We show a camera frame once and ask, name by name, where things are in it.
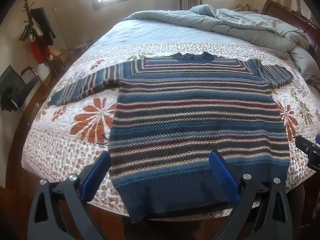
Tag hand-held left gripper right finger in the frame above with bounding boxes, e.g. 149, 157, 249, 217
208, 150, 293, 240

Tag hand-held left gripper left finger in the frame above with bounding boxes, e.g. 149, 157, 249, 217
27, 151, 112, 240

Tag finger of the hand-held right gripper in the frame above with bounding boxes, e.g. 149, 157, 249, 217
295, 134, 320, 173

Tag striped knit sweater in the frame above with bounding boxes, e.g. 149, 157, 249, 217
47, 51, 294, 224

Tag floral quilted bedspread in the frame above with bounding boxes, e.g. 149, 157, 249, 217
21, 17, 320, 217

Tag wooden headboard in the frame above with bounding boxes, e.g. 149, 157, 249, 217
261, 0, 320, 63

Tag black chair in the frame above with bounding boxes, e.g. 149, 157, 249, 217
0, 64, 43, 112

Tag grey-green comforter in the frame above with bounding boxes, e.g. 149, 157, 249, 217
124, 4, 320, 90

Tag black jacket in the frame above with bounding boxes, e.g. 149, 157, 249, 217
31, 7, 56, 46

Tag wooden coat rack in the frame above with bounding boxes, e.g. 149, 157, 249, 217
19, 0, 57, 63

